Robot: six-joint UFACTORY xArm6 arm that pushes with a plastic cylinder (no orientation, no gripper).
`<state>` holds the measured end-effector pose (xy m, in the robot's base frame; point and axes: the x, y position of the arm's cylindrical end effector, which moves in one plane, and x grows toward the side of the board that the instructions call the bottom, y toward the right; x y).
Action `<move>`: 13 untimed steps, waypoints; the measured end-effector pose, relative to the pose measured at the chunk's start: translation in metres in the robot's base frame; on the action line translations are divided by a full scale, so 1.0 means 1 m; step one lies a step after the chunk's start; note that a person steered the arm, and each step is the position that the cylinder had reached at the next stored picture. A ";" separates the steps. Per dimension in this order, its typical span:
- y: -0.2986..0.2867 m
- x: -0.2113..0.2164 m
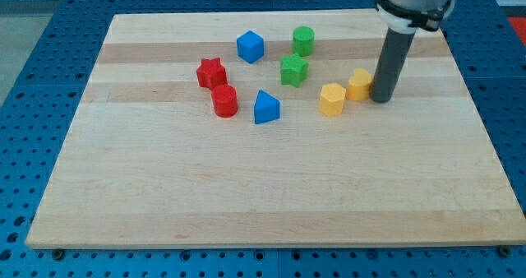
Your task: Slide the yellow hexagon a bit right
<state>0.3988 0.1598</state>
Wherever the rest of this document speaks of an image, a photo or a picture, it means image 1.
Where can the yellow hexagon block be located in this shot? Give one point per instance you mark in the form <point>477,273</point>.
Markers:
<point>332,97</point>

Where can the wooden board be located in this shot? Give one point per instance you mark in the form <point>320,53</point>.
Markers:
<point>147,163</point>

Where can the blue triangle block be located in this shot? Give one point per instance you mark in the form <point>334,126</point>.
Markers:
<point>266,108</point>

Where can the red cylinder block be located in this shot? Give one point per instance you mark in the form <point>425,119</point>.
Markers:
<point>225,101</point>

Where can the green star block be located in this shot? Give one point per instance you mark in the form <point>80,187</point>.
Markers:
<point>293,70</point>

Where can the red star block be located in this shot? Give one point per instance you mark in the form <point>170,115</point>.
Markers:
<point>211,73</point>

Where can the blue cube block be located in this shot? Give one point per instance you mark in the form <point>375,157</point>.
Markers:
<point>250,47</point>

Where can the green cylinder block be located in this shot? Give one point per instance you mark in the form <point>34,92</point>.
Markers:
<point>303,40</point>

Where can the yellow heart block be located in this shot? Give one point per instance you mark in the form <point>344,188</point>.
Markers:
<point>359,85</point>

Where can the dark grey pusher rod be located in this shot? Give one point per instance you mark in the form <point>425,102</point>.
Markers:
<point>389,66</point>

